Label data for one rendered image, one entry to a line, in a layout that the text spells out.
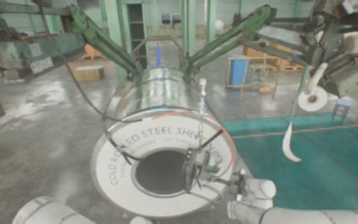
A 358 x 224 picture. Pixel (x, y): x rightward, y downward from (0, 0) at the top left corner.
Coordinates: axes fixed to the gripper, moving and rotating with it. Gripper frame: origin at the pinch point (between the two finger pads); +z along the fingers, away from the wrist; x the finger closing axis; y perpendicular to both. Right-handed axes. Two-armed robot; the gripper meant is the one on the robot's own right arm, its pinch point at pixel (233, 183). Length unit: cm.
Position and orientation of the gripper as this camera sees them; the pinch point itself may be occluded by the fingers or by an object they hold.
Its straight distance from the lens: 139.3
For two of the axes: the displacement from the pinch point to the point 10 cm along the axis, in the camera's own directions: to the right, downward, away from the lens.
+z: -3.1, 2.7, 9.1
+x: -2.7, 9.0, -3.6
